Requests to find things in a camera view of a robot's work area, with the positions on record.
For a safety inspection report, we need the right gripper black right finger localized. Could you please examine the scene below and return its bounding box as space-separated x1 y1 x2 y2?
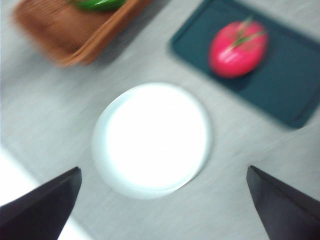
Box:
246 164 320 240

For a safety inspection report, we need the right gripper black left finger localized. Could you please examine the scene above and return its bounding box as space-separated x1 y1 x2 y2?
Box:
0 166 82 240

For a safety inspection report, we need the red tomato with green stem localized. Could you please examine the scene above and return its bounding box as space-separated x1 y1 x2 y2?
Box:
208 17 270 79

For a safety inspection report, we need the black rectangular tray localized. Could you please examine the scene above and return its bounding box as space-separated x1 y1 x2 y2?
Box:
169 0 320 130

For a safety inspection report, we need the grey round plate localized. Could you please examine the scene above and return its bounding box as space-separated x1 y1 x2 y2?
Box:
91 82 213 200

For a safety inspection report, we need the brown wicker basket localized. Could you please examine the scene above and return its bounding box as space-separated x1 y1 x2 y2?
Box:
11 0 153 68

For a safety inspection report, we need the green pepper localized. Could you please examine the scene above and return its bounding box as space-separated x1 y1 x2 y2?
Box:
66 0 128 12

